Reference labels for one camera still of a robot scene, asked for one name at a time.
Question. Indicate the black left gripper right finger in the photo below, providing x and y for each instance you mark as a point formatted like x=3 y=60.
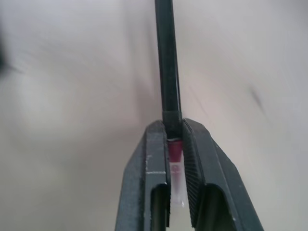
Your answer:
x=216 y=183

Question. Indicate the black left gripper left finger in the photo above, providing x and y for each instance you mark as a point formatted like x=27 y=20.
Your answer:
x=137 y=183

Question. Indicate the black pen with clear cap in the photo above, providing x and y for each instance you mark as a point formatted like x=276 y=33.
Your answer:
x=168 y=72

